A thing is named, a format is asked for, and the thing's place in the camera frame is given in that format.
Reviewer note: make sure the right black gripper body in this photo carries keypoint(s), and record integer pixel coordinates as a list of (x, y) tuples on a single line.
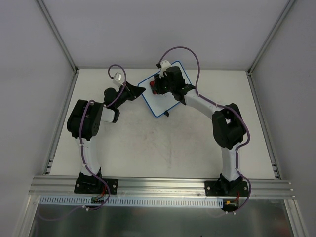
[(158, 84)]

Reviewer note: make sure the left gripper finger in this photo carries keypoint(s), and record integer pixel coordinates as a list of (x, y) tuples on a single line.
[(136, 91), (130, 87)]

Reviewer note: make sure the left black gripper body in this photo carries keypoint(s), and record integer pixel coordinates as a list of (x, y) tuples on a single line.
[(130, 91)]

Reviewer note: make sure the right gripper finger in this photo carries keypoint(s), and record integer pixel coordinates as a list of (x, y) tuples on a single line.
[(157, 78), (156, 90)]

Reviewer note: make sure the red bone-shaped eraser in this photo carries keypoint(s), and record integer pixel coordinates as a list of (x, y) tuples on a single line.
[(152, 83)]

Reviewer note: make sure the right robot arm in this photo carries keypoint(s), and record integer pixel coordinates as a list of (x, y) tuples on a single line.
[(227, 127)]

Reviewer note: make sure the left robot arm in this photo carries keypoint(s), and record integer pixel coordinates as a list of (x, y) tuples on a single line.
[(84, 123)]

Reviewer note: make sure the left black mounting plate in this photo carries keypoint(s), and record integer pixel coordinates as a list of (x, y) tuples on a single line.
[(84, 188)]

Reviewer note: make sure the black mounting plate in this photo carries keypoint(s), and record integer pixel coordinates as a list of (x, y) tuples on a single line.
[(84, 188), (214, 188)]

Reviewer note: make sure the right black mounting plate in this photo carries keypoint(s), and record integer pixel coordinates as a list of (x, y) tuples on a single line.
[(214, 188)]

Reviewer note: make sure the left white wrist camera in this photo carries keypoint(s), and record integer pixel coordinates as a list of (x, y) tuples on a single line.
[(117, 79)]

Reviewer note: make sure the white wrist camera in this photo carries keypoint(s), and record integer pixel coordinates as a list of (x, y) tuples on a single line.
[(164, 65), (117, 79)]

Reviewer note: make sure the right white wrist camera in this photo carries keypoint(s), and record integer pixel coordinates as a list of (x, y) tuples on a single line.
[(164, 65)]

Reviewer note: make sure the left aluminium frame post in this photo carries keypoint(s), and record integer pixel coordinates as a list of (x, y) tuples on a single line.
[(45, 11)]

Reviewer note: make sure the aluminium frame post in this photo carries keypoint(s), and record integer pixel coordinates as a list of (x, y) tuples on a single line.
[(280, 19), (45, 11)]

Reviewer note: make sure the white slotted cable duct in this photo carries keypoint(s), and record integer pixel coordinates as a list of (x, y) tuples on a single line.
[(203, 202)]

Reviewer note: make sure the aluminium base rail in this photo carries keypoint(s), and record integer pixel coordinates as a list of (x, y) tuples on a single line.
[(161, 187)]

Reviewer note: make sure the right aluminium frame post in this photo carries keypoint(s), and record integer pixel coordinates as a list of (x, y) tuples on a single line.
[(280, 19)]

